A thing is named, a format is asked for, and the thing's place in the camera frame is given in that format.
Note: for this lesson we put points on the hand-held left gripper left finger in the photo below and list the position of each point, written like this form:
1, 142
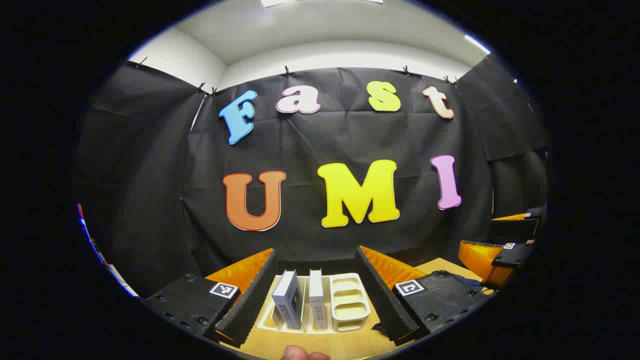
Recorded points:
252, 295

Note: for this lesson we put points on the black backdrop cloth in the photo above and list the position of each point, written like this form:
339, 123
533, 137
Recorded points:
350, 135

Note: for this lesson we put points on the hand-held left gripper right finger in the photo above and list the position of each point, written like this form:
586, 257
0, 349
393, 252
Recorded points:
382, 295

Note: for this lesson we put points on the ceiling light panel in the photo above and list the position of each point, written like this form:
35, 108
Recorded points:
320, 2

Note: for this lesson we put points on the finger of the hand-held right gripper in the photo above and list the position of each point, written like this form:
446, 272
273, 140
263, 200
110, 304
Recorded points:
515, 254
512, 231

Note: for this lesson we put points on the white plastic bookshelf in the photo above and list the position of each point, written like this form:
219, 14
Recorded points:
347, 302

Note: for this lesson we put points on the white book with plain cover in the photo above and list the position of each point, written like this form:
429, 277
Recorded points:
317, 300

